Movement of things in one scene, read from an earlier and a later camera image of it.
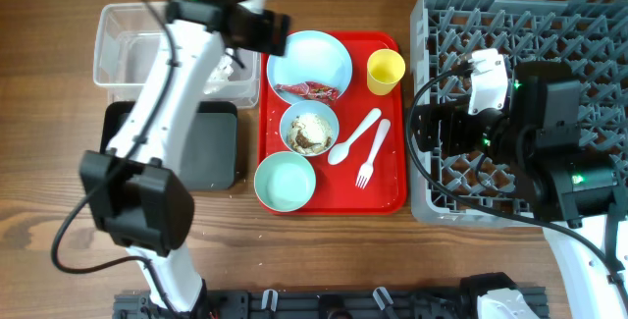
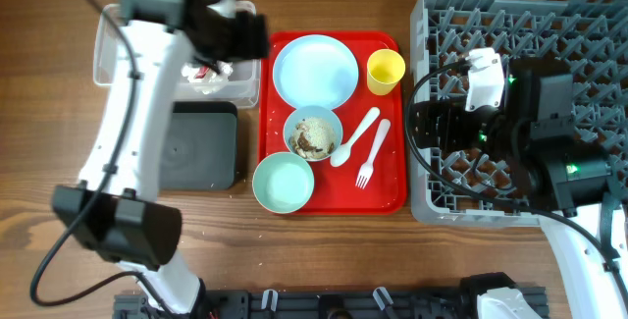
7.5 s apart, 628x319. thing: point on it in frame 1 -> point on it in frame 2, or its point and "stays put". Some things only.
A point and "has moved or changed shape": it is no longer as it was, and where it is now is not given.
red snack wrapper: (311, 89) has moved or changed shape
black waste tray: (209, 156) stays put
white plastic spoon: (340, 151) stays put
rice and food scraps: (309, 133) has moved or changed shape
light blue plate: (310, 57) has moved or changed shape
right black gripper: (454, 117) stays put
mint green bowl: (285, 182) stays put
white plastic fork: (365, 172) stays put
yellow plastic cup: (385, 69) stays put
